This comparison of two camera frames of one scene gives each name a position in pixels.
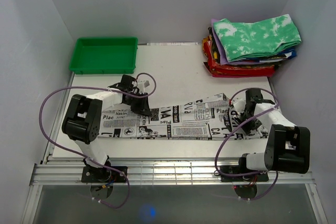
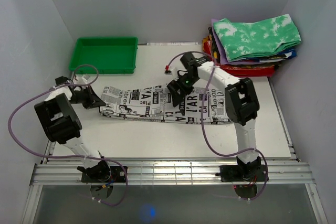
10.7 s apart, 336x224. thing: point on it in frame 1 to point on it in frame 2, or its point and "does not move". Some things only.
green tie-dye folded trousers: [240, 40] does not move
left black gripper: [143, 107] to [94, 100]
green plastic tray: [104, 55] does not move
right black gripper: [248, 128] to [173, 87]
